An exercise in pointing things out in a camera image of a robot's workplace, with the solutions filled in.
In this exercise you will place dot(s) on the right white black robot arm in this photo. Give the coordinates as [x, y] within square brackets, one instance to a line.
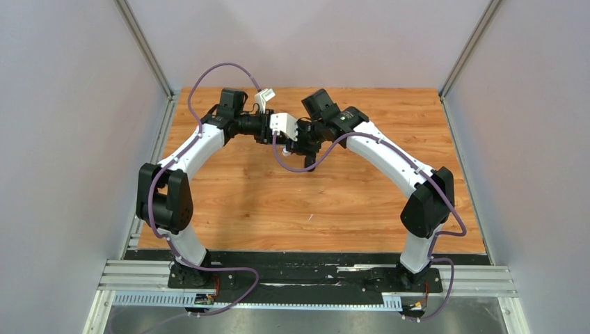
[429, 192]

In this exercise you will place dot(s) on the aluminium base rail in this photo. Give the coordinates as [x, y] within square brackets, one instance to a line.
[461, 280]

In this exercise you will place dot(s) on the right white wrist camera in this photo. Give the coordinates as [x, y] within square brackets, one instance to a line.
[284, 123]

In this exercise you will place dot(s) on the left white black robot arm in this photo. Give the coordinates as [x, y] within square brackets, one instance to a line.
[164, 198]

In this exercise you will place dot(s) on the left aluminium frame post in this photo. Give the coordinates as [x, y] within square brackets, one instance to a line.
[141, 41]

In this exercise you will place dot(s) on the white slotted cable duct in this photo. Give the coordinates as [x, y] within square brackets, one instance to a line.
[385, 303]

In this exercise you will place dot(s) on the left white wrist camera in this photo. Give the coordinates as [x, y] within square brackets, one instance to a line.
[262, 97]

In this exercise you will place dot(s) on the right aluminium frame post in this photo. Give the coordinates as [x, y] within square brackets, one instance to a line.
[479, 30]

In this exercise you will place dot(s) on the black earbud charging case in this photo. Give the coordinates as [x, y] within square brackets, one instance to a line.
[309, 163]

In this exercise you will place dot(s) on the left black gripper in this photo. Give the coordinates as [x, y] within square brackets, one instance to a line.
[265, 136]

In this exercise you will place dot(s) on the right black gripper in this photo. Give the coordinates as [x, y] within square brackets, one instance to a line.
[299, 146]

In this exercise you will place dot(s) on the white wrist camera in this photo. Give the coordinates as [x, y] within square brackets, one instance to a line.
[262, 97]
[284, 123]

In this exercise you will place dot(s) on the aluminium frame post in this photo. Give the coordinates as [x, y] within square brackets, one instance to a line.
[479, 30]
[141, 41]

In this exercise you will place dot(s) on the white earbud charging case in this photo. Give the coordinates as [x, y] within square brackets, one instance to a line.
[286, 152]

